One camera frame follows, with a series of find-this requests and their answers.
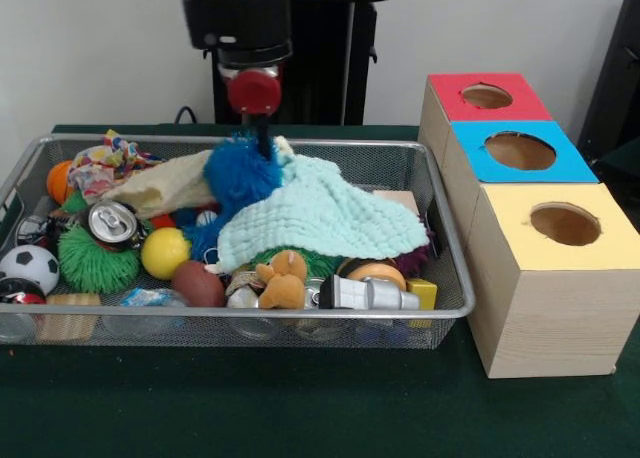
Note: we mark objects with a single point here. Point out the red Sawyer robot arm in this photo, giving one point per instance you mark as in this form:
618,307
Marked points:
235,18

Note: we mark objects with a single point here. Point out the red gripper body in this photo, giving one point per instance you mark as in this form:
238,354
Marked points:
255,94

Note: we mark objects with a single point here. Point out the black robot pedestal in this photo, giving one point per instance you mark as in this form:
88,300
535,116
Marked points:
325,53

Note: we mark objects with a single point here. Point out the blue spiky rubber ball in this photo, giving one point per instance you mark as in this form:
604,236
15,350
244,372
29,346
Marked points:
240,178

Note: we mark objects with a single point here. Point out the small black-white soccer ball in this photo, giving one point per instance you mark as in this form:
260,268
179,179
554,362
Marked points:
30,268

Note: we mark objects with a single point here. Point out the silver drink can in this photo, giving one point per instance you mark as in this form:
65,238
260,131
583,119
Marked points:
112,220

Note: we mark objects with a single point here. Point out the colourful patterned cloth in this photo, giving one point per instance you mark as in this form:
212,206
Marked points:
100,170

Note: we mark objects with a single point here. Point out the smooth yellow ball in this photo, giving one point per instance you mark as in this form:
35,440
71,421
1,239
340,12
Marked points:
165,253

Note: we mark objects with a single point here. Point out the cream knitted cloth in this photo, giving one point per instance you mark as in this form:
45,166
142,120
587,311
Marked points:
165,188

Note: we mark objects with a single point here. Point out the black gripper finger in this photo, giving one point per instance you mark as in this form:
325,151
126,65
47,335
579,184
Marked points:
264,135

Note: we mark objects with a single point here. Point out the shallow clear mesh bin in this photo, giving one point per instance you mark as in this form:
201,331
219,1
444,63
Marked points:
250,333

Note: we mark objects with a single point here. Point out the wooden box with three holes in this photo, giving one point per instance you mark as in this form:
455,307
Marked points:
550,318

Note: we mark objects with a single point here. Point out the light blue waffle cloth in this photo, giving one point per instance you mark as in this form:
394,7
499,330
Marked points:
330,218

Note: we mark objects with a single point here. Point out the tan plush animal toy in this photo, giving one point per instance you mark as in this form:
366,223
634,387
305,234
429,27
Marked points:
282,290

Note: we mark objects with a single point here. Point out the black equipment case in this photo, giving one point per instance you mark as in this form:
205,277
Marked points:
615,103

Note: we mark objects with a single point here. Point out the small brown toy football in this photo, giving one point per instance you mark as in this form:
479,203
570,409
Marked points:
200,285

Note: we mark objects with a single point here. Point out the dark green table cloth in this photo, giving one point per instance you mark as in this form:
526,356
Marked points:
250,403

